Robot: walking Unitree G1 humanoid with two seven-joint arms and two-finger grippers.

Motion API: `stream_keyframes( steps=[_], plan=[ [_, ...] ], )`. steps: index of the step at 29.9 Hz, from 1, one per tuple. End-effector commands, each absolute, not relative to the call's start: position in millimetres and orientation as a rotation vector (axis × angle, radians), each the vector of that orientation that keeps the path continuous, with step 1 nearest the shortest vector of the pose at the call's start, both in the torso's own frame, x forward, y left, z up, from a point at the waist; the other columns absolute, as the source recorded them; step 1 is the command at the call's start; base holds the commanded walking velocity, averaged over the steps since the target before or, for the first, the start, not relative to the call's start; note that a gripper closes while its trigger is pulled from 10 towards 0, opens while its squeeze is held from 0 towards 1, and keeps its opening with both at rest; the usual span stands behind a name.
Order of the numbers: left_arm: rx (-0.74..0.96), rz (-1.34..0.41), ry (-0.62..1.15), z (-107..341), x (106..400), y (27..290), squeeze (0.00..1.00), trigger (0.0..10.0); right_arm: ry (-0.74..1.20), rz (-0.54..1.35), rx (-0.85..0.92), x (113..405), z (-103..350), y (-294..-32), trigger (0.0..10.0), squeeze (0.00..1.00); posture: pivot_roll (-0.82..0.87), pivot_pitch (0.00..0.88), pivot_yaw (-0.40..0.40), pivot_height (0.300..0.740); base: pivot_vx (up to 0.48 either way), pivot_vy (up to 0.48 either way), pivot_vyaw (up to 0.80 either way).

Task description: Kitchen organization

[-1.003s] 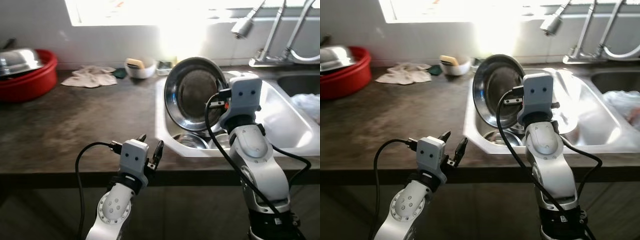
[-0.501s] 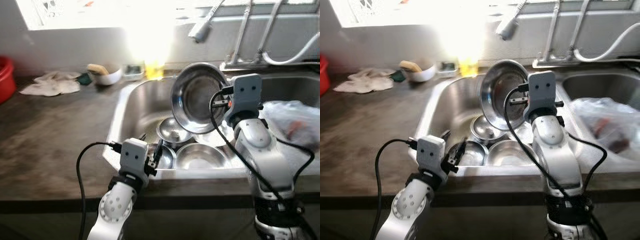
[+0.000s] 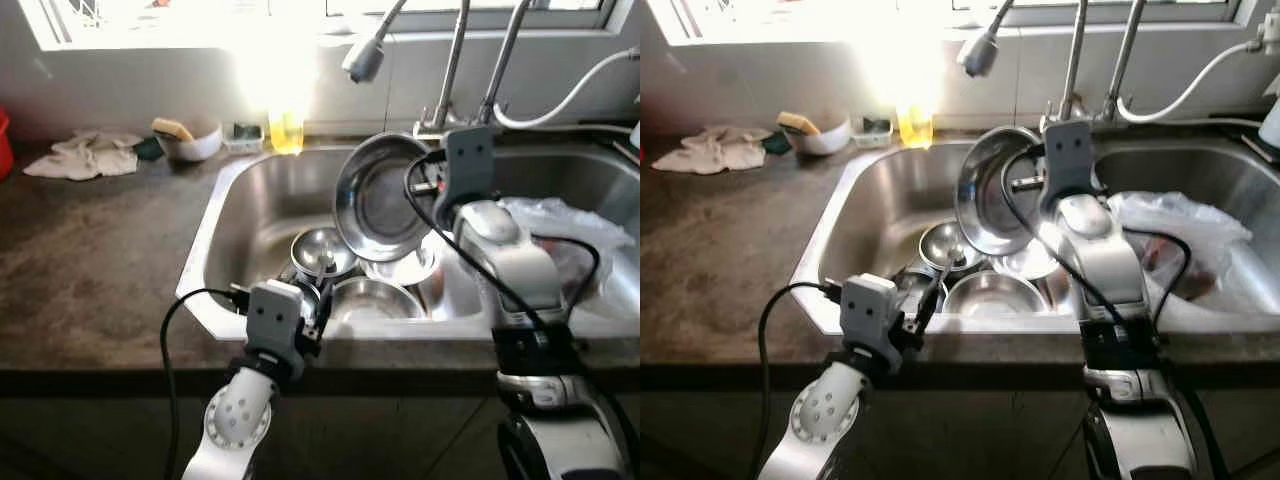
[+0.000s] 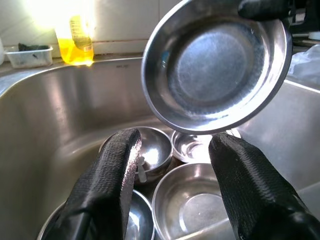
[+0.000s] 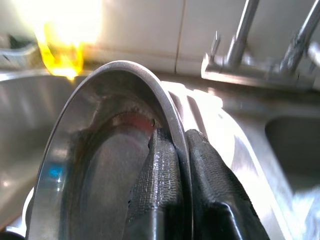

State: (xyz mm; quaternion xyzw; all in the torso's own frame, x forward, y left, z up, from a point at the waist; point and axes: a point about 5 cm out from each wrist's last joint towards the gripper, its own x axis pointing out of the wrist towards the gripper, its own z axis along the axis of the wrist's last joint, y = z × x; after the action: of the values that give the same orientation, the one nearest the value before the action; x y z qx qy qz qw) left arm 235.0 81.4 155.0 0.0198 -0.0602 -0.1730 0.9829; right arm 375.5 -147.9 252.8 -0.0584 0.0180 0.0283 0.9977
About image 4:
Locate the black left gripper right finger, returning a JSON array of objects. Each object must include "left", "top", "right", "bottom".
[{"left": 208, "top": 132, "right": 320, "bottom": 240}]

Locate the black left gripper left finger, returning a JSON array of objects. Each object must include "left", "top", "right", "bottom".
[{"left": 51, "top": 127, "right": 143, "bottom": 240}]

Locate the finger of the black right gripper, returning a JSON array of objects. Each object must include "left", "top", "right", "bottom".
[{"left": 237, "top": 0, "right": 291, "bottom": 22}]

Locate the flat-bottomed scratched steel bowl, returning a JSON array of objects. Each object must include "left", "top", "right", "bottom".
[{"left": 140, "top": 0, "right": 293, "bottom": 135}]

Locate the small white plastic piece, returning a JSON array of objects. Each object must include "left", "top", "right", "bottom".
[{"left": 134, "top": 156, "right": 151, "bottom": 183}]

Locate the clear plastic bag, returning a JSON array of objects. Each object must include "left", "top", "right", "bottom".
[{"left": 287, "top": 44, "right": 320, "bottom": 85}]

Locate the small round steel bowl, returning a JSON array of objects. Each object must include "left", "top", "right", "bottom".
[{"left": 99, "top": 126, "right": 174, "bottom": 186}]

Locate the stainless steel sink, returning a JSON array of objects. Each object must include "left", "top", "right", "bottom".
[{"left": 0, "top": 56, "right": 320, "bottom": 240}]

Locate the yellow dish soap bottle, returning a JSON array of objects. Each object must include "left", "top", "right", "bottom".
[{"left": 54, "top": 14, "right": 95, "bottom": 67}]

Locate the clear plastic container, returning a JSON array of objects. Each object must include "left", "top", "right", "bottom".
[{"left": 4, "top": 44, "right": 55, "bottom": 69}]

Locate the dark green sponge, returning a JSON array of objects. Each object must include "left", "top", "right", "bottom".
[{"left": 17, "top": 42, "right": 50, "bottom": 52}]

